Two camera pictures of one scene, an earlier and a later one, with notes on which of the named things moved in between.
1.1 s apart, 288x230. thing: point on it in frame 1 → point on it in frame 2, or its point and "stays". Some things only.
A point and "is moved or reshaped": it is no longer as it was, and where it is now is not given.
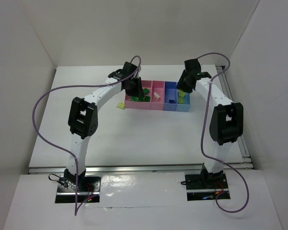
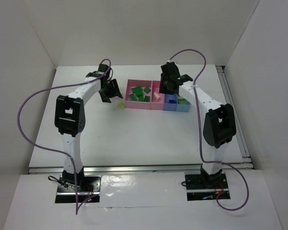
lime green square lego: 182,94 is moved or reshaped
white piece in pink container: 156,95 stays
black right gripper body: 183,86 → 166,86
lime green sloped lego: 121,105 stays
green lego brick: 134,98 stays
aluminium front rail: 135,168 stays
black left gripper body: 136,88 → 109,90
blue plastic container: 170,92 stays
